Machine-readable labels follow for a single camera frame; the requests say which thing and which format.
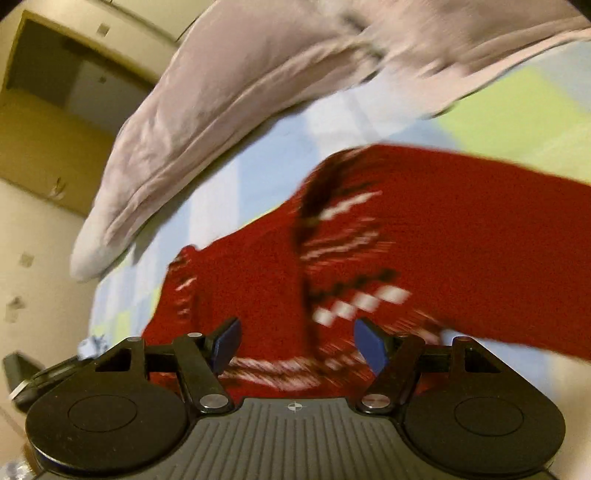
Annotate pink folded blanket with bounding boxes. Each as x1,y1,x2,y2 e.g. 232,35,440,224
70,1,590,281

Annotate light blue folded garment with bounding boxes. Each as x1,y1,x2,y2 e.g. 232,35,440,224
76,335,110,361

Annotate wooden door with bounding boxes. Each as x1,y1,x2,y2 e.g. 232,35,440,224
1,12,153,216

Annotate checkered bed sheet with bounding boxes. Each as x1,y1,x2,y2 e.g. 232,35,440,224
75,45,591,402

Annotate red knitted sweater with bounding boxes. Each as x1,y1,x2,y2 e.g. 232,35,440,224
142,144,590,400

